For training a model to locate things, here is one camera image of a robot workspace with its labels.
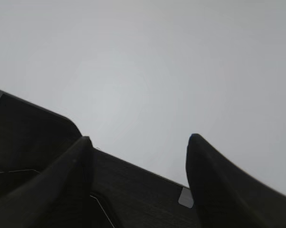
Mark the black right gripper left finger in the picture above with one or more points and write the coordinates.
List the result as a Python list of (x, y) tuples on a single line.
[(55, 198)]

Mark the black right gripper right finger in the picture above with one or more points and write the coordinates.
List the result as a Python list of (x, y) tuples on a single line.
[(227, 197)]

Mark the black robot base housing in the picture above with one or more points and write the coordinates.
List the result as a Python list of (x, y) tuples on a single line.
[(122, 195)]

